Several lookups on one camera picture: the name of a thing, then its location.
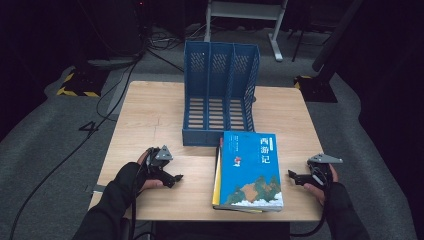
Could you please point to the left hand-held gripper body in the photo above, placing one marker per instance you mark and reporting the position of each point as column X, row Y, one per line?
column 163, row 154

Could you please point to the blue plastic file rack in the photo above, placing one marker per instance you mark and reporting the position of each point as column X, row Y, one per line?
column 200, row 138

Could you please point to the yellow book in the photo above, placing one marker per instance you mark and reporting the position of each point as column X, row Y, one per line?
column 216, row 186

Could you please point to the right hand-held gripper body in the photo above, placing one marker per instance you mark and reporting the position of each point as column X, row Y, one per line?
column 321, row 158

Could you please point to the white metal stand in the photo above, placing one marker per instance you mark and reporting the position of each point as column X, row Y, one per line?
column 246, row 10

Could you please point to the black yellow striped floor base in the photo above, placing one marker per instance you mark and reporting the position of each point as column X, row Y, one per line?
column 83, row 83
column 316, row 90

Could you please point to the person's left hand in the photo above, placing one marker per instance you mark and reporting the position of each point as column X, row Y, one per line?
column 136, row 180

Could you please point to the person's right hand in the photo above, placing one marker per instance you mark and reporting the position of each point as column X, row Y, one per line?
column 333, row 195

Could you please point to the grey tape piece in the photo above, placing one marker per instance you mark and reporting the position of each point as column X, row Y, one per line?
column 99, row 189

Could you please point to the black tripod legs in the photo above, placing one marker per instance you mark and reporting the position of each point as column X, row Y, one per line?
column 301, row 43

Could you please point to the black pole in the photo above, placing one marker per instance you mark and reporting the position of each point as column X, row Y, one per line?
column 336, row 33

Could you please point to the blue book with mountain picture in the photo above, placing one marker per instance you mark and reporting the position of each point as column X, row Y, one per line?
column 250, row 166

